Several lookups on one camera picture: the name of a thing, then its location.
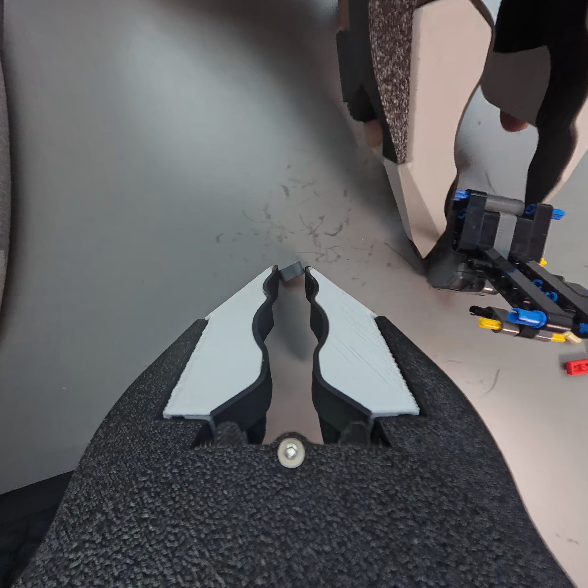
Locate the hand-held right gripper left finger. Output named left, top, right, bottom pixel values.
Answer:
left=163, top=265, right=281, bottom=445

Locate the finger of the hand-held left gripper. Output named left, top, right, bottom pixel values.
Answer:
left=480, top=0, right=588, bottom=207
left=383, top=0, right=496, bottom=260

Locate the black toy brick assembly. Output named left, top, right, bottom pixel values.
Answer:
left=425, top=188, right=588, bottom=344

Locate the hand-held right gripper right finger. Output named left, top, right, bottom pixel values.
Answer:
left=303, top=266, right=421, bottom=446

